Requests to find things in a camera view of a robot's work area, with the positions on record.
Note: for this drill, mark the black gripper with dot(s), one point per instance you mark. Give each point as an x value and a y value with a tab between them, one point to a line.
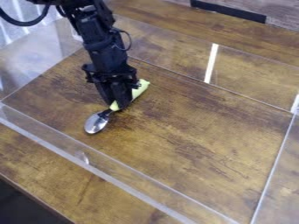
108	71

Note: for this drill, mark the green handled metal spoon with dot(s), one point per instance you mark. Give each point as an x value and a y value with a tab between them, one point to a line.
97	121

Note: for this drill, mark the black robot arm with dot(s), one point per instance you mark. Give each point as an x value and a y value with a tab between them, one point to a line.
88	16

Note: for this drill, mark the clear acrylic enclosure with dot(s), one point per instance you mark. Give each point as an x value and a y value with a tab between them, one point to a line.
203	152

